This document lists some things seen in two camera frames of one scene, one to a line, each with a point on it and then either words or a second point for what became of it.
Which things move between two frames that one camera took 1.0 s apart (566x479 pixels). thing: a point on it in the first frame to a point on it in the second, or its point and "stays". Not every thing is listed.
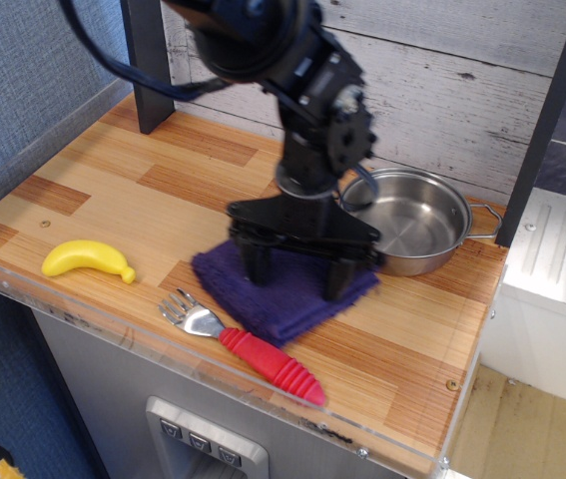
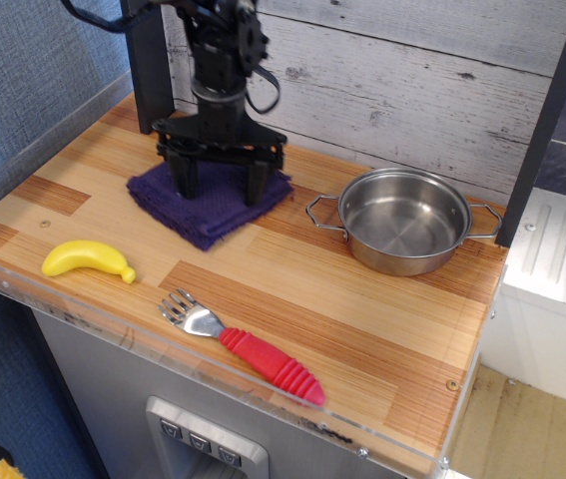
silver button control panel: [185, 444] stays
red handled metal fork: [188, 314] stays
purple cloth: [291, 298] to [221, 200]
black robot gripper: [305, 215] to [221, 132]
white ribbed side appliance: [546, 330] stays
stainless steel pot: [420, 217] stays
